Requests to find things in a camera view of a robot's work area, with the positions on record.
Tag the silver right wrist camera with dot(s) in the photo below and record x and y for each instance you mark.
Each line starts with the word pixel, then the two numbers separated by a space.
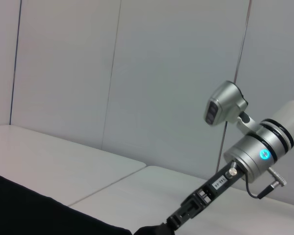
pixel 223 102

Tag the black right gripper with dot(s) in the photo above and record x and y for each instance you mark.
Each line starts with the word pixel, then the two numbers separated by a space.
pixel 220 182

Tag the black shirt with FREE print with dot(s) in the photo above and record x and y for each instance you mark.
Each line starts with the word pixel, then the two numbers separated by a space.
pixel 39 210

